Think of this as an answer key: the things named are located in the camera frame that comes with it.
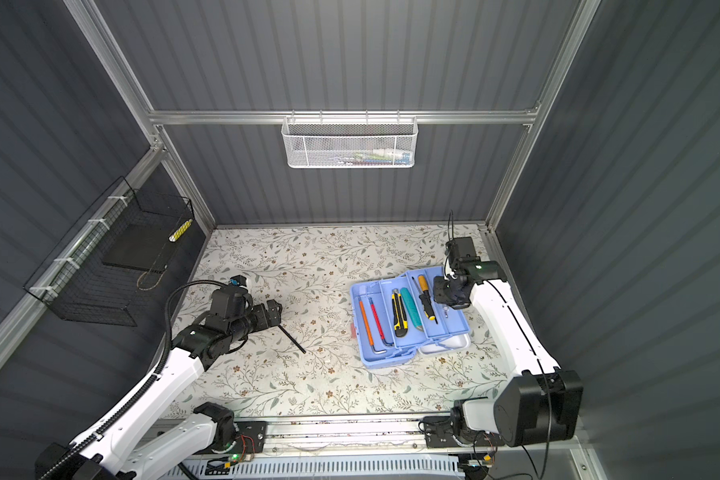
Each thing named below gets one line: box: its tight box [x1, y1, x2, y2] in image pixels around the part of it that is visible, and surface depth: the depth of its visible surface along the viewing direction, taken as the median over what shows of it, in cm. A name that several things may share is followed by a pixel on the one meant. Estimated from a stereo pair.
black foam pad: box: [102, 224, 172, 273], surface depth 79 cm
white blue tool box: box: [350, 266, 471, 369], surface depth 88 cm
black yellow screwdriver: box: [418, 275, 438, 325], surface depth 88 cm
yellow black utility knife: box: [391, 288, 409, 338], surface depth 88 cm
